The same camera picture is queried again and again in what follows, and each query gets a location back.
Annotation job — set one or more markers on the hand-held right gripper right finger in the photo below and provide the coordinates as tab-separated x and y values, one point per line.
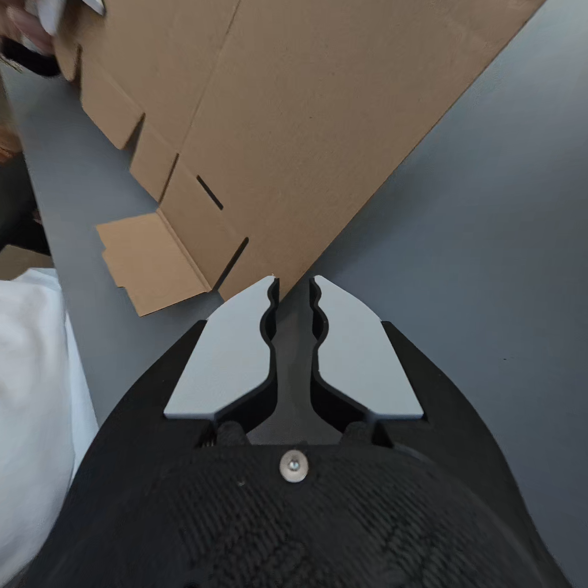
363	363

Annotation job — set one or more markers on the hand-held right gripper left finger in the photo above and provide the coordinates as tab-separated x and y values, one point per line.
225	363

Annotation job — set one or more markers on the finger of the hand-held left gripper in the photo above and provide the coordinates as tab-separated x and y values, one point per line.
94	4
46	13

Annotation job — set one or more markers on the brown cardboard box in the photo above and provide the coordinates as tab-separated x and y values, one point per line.
298	115

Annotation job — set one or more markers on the person's left hand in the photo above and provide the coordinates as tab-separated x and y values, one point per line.
23	30

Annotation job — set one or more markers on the person's white shirt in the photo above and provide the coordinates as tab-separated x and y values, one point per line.
32	390

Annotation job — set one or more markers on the brown cardboard piece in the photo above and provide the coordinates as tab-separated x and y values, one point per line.
23	264

